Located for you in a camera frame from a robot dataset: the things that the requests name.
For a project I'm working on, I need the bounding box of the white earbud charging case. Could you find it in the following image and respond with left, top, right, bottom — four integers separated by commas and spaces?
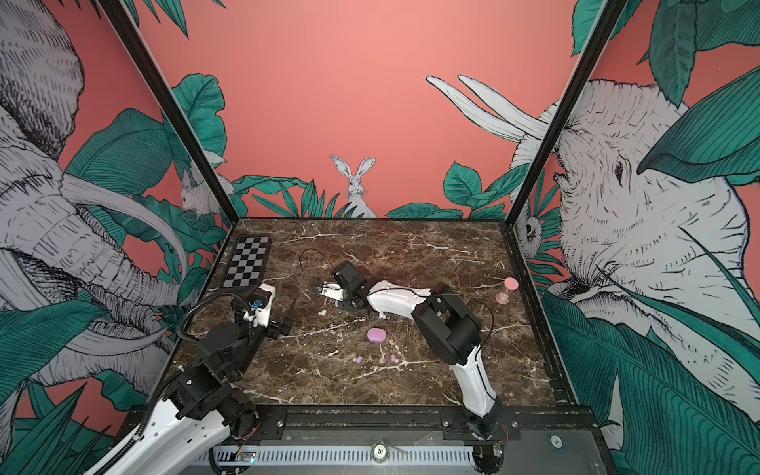
314, 283, 344, 301

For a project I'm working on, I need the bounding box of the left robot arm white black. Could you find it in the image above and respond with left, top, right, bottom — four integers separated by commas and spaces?
89, 284, 292, 474

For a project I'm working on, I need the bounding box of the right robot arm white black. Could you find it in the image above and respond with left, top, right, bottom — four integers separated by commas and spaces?
315, 261, 503, 439

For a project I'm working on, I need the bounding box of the pink earbud charging case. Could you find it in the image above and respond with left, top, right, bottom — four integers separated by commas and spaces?
366, 328, 388, 344

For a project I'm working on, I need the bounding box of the black white checkerboard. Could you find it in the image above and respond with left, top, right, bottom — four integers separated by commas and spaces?
221, 234, 272, 289

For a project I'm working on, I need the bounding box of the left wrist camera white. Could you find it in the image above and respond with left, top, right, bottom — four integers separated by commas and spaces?
243, 284, 276, 328

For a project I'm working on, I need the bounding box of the white perforated cable duct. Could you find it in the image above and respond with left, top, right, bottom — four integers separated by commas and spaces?
214, 445, 475, 467

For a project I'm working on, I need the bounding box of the black right frame post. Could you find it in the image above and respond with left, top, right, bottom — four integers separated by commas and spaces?
506, 0, 627, 227

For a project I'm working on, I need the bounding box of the black frame post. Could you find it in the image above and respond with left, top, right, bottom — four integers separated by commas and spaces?
506, 0, 627, 227
98, 0, 239, 227

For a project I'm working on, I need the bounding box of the black left frame post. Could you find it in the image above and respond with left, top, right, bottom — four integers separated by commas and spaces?
98, 0, 239, 227

